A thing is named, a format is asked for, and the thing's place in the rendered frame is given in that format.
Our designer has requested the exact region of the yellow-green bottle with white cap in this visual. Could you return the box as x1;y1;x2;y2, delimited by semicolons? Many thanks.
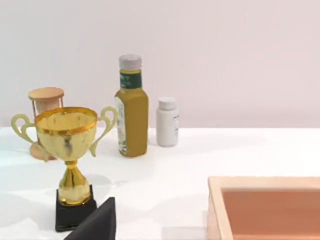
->
114;53;149;158

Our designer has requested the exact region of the shallow salmon-coloured box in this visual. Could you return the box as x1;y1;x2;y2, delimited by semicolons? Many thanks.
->
207;175;320;240

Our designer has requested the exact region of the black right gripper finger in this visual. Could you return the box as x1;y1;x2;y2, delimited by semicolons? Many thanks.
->
63;196;117;240

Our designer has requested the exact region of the gold trophy with black base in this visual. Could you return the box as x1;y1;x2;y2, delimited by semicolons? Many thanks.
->
10;106;119;233

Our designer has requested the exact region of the wooden hourglass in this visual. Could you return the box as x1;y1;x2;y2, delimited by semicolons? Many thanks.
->
27;86;65;161

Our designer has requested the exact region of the small white bottle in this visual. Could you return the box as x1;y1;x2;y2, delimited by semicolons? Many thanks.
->
155;96;180;148

